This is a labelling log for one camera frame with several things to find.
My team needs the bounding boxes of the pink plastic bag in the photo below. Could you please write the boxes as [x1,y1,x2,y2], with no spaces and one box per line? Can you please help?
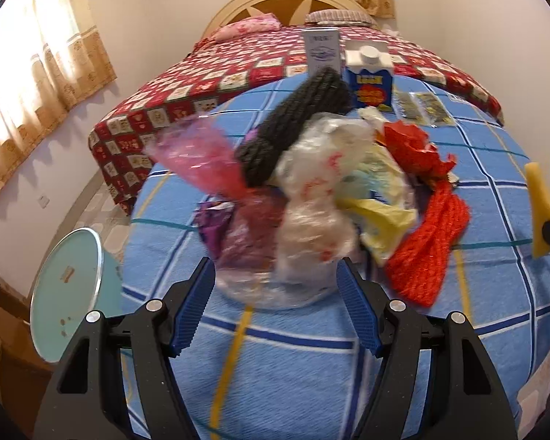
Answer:
[147,117,287,267]

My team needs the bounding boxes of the striped pillow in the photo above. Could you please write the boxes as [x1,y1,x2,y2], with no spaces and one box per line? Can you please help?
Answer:
[305,9,379,27]

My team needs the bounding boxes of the blue carton with white cap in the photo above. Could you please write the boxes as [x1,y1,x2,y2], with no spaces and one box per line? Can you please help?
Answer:
[345,40,395,111]

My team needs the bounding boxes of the blue checked blanket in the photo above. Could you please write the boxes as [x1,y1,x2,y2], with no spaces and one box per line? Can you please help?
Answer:
[119,73,550,440]

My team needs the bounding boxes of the clear plastic bag red print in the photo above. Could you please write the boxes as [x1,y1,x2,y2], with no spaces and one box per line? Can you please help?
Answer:
[275,112,381,285]

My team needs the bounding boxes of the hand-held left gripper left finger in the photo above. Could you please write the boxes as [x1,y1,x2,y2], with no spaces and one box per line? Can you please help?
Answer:
[34,257,217,440]

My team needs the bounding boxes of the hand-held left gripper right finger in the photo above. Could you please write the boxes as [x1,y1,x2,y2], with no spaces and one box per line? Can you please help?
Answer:
[337,257,518,440]

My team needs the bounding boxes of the white tall carton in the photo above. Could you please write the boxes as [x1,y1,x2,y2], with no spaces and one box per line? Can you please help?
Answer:
[302,29,341,74]

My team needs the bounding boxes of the pale yellow plastic bag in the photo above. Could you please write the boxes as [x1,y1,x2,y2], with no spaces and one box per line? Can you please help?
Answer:
[339,147,418,267]

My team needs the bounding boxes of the brown wooden furniture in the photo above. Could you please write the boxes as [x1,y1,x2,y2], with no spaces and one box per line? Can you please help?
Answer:
[0,247,56,422]

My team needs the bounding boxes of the bed with red quilt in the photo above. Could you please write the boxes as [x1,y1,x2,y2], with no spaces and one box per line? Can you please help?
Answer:
[88,23,505,216]

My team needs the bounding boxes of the teal round bin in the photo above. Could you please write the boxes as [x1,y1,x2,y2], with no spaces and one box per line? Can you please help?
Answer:
[30,228,124,363]

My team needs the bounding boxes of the pink pillow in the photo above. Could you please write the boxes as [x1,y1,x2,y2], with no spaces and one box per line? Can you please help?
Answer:
[211,13,280,42]

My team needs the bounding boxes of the black knitted sock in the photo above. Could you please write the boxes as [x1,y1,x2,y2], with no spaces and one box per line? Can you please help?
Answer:
[235,66,353,188]

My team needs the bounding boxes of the red crumpled cloth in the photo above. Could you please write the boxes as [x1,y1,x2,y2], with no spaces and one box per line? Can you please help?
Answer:
[382,120,459,184]

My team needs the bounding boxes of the yellow sponge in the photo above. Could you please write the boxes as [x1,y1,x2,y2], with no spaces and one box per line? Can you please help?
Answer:
[525,162,550,258]

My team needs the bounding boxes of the cream wooden headboard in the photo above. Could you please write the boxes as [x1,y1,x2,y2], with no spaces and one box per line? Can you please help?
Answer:
[202,0,363,40]

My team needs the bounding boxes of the purple patterned cloth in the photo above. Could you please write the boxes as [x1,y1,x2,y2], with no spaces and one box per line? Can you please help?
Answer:
[197,199,235,257]

